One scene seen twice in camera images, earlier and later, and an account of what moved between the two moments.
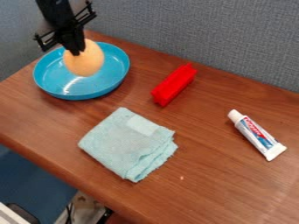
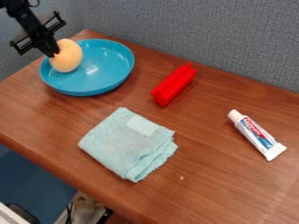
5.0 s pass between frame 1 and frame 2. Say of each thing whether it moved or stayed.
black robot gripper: moved
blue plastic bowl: moved
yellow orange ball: moved
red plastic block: stayed
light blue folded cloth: stayed
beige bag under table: stayed
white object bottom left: stayed
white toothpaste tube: stayed
